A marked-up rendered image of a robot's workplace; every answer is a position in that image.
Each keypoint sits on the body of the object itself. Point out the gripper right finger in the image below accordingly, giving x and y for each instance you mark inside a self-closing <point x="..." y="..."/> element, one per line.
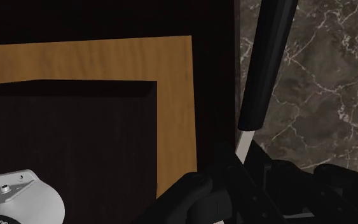
<point x="336" y="192"/>

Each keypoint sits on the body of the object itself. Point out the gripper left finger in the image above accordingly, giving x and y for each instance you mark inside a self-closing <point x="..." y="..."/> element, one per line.
<point x="181" y="195"/>

